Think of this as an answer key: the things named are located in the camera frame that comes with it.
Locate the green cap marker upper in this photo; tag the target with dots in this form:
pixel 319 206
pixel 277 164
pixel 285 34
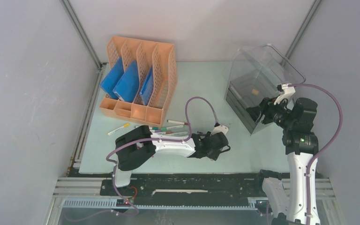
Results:
pixel 171 127

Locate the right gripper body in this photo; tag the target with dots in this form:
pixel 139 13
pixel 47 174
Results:
pixel 275 113

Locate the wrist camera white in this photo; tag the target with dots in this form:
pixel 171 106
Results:
pixel 286 91
pixel 220 129

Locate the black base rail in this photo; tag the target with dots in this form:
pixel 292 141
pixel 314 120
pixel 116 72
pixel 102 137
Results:
pixel 197 190

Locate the orange plastic file organizer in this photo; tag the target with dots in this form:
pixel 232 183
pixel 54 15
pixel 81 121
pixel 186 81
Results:
pixel 158 57

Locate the clear plastic drawer cabinet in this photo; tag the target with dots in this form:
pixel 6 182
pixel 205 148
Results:
pixel 257 67

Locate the brown cap marker in cluster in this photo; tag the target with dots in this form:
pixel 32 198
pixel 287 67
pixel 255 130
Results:
pixel 165 132

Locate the blue folder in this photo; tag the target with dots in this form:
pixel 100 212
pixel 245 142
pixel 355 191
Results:
pixel 128 85
pixel 147 88
pixel 112 78

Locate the blue folder front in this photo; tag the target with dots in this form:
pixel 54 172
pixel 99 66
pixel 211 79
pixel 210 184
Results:
pixel 112 78

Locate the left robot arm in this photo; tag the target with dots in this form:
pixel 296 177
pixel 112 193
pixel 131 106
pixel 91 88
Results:
pixel 137 146

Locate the yellow cap marker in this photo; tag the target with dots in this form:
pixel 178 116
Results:
pixel 118 129

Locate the white marker right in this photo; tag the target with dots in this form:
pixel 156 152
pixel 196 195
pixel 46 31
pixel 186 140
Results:
pixel 183 133

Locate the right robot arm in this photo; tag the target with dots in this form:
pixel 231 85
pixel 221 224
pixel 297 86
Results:
pixel 301 147

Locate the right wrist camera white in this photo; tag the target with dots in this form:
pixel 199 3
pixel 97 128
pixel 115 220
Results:
pixel 286 91

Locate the small cork block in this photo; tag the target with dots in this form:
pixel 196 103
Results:
pixel 255 92

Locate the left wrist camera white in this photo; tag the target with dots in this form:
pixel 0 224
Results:
pixel 220 129

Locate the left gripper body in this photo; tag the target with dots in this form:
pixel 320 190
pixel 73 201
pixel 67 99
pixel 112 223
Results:
pixel 213 154

